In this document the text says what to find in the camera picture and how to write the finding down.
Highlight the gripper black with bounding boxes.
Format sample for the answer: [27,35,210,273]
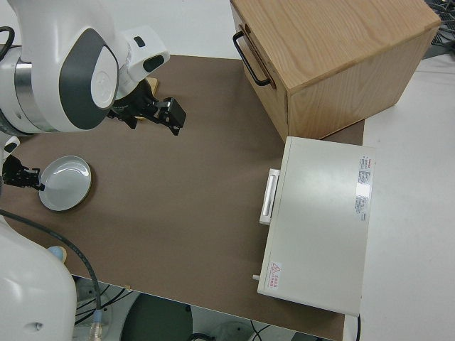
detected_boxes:
[3,156,46,192]
[107,81,188,136]

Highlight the gray ceramic plate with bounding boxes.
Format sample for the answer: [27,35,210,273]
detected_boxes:
[38,155,93,212]

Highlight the small blue round object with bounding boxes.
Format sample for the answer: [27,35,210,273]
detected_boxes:
[48,246,68,264]

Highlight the brown table mat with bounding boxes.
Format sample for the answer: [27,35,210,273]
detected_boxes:
[0,53,366,341]

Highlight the white toaster oven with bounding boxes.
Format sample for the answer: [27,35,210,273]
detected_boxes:
[256,136,377,318]

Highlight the wooden drawer box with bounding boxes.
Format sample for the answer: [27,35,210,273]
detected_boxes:
[230,0,441,141]

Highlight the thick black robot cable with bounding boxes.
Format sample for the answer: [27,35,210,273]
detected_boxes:
[0,208,106,341]

